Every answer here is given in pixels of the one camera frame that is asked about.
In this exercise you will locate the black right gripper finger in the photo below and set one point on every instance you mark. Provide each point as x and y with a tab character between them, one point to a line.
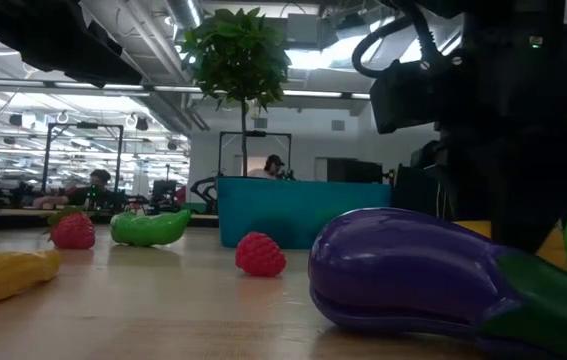
528	200
468	180

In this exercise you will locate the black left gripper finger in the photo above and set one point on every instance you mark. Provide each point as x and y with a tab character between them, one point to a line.
108	72

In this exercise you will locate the yellow banana toy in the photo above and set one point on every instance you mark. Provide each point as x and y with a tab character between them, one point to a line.
555	250

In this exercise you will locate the purple eggplant toy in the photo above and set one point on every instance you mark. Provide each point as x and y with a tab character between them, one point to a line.
403	270

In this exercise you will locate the red strawberry green leaves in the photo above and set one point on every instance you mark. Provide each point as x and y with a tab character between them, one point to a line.
73	231

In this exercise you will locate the blue plastic tupperware container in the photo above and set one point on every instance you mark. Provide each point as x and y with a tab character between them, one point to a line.
288	215

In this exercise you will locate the small red raspberry toy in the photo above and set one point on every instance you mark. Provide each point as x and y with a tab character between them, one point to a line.
260	255

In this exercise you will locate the yellow corn toy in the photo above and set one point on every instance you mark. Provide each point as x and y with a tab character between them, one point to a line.
8	275

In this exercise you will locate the black panel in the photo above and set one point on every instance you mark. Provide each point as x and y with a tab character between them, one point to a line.
415	195

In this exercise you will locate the person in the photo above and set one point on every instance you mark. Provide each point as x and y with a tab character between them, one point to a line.
98	177
274	162

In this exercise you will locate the black cabinet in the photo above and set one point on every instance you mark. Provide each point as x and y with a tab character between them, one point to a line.
353	172

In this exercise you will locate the green artificial plant black pot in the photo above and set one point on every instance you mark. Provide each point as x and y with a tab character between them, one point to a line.
238	55

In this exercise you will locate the black rig frame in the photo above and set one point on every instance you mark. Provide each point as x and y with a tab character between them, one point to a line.
83	125
255	133

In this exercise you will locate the black aluminium table frame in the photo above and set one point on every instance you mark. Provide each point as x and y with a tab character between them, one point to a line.
13	222

